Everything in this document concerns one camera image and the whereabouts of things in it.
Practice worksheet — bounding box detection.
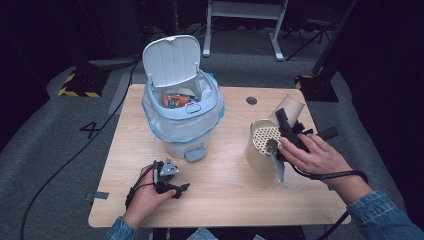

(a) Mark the small brown paper cup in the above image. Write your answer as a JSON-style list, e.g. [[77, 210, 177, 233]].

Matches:
[[268, 94, 306, 129]]

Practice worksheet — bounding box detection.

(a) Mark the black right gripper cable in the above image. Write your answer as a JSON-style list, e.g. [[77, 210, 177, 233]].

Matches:
[[289, 162, 370, 240]]

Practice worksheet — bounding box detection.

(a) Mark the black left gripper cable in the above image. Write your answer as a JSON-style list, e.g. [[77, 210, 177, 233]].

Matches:
[[125, 161, 158, 210]]

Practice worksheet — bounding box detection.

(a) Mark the grey floor cable cover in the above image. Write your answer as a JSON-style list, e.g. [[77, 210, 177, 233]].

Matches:
[[107, 72, 135, 116]]

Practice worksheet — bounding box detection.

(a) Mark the translucent blue bin liner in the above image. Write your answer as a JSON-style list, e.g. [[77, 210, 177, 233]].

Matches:
[[141, 70, 226, 146]]

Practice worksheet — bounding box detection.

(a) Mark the colourful snack packet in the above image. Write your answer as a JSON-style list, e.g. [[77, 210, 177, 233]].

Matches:
[[161, 88, 198, 110]]

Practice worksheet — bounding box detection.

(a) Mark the grey tape piece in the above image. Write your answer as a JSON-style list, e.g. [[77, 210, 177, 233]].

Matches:
[[85, 191, 110, 202]]

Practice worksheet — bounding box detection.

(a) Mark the black tripod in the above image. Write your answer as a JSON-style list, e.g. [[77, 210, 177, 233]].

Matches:
[[285, 14, 334, 62]]

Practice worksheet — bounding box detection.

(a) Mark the person's left hand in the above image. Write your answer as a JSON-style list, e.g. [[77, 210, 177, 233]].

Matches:
[[122, 164, 178, 231]]

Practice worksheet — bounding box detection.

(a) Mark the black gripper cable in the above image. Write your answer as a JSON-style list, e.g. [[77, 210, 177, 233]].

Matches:
[[289, 162, 370, 240], [125, 161, 158, 210]]

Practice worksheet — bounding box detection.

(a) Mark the person's blue jeans lap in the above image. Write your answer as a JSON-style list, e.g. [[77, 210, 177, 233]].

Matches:
[[186, 227, 268, 240]]

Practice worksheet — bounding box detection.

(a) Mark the tall tan cylinder container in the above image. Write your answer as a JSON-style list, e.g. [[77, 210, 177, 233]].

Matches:
[[245, 118, 284, 174]]

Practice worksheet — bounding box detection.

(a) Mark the bundle of floor cables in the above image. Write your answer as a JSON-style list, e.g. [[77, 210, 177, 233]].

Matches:
[[149, 22, 208, 46]]

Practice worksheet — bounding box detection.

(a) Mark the person's right hand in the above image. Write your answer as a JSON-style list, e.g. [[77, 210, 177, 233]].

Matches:
[[277, 133, 355, 190]]

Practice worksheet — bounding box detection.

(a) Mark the perforated cream strainer insert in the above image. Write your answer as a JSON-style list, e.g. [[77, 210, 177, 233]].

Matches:
[[252, 125, 283, 157]]

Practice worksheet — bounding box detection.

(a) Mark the white blue pedal bin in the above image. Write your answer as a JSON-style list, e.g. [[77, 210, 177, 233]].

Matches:
[[142, 34, 222, 164]]

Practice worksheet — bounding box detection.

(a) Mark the long black floor cable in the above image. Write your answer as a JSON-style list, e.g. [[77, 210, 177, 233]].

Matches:
[[19, 49, 143, 240]]

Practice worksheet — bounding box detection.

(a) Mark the black yellow striped stand base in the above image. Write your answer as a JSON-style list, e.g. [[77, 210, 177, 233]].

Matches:
[[294, 74, 340, 103], [57, 67, 112, 99]]

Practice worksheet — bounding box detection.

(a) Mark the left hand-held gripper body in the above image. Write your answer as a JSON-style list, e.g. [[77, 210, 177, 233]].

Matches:
[[153, 157, 180, 195]]

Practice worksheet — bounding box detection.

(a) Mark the white metal desk frame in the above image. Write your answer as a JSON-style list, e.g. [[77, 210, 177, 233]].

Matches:
[[202, 0, 290, 62]]

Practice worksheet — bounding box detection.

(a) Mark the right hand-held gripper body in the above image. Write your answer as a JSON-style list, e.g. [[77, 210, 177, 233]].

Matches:
[[270, 121, 340, 184]]

